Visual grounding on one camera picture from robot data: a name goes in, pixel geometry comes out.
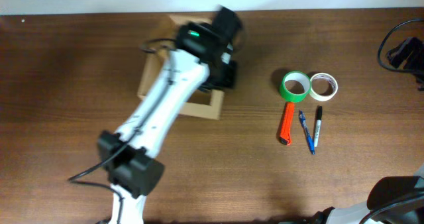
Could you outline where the brown cardboard box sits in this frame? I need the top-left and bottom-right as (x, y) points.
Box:
(136, 13), (225, 121)

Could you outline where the white masking tape roll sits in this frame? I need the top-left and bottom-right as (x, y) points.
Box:
(309, 73), (339, 101)

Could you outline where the green tape roll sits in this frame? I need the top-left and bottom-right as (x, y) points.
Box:
(280, 71), (311, 103)

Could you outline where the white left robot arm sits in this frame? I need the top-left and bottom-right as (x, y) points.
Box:
(97, 7), (242, 223)

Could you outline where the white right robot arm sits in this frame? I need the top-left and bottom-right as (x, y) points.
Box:
(309, 37), (423, 224)

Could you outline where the black silver marker pen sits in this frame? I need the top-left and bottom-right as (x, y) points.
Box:
(313, 106), (323, 148)

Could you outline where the blue ballpoint pen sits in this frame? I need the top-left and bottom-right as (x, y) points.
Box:
(299, 111), (315, 155)

